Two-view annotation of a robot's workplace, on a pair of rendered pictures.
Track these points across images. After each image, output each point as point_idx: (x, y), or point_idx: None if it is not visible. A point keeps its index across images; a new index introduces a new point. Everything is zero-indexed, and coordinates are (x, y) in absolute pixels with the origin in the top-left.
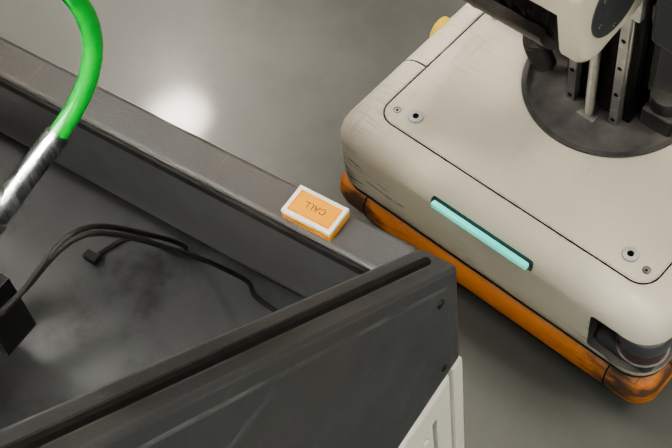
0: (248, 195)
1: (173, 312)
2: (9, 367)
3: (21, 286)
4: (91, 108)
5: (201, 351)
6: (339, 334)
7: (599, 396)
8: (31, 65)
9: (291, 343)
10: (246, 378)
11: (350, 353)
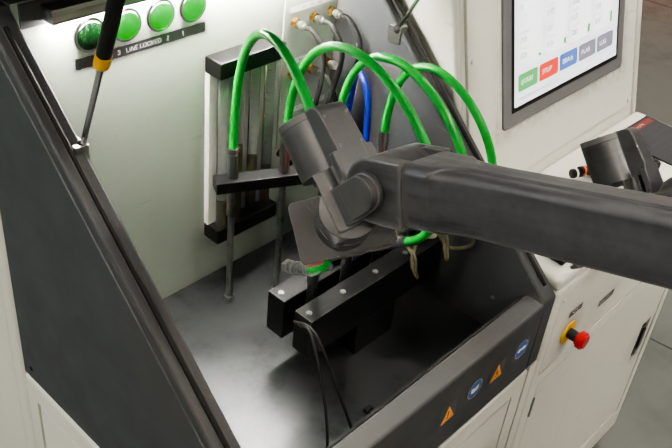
0: (347, 441)
1: (320, 443)
2: (307, 369)
3: (357, 378)
4: (431, 377)
5: (152, 291)
6: (180, 395)
7: None
8: (470, 355)
9: (161, 347)
10: (136, 310)
11: (182, 418)
